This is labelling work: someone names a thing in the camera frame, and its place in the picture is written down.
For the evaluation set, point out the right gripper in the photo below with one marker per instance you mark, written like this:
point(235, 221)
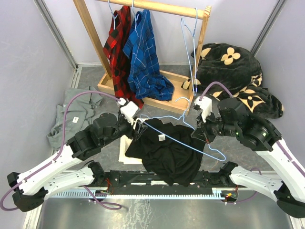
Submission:
point(198, 132)

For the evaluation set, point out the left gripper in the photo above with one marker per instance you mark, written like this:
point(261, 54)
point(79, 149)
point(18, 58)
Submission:
point(134, 134)

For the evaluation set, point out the black shirt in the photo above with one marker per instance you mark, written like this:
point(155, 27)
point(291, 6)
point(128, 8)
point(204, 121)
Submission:
point(173, 158)

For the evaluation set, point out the wooden clothes rack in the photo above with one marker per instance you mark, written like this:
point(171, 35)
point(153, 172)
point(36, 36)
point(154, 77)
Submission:
point(183, 95)

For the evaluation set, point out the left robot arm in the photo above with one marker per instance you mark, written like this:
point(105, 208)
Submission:
point(33, 187)

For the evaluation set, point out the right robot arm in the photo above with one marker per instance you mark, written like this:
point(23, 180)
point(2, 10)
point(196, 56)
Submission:
point(262, 137)

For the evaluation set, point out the blue plaid shirt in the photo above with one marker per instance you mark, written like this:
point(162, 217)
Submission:
point(145, 79)

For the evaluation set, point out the grey shirt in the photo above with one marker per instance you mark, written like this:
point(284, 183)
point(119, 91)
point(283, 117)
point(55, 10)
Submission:
point(81, 113)

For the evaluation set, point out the red plaid shirt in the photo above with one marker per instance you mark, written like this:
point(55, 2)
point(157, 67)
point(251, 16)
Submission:
point(119, 63)

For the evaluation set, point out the blue hanger under red shirt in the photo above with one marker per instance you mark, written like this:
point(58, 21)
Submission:
point(114, 17)

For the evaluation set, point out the black floral blanket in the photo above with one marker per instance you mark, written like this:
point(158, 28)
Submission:
point(241, 76)

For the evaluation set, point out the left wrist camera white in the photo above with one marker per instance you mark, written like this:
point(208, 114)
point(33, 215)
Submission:
point(129, 109)

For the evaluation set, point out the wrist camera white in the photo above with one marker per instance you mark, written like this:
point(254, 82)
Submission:
point(205, 105)
point(129, 109)

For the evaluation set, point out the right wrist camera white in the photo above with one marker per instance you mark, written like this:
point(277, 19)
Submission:
point(205, 105)

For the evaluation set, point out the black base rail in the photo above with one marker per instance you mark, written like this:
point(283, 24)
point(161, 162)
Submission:
point(145, 183)

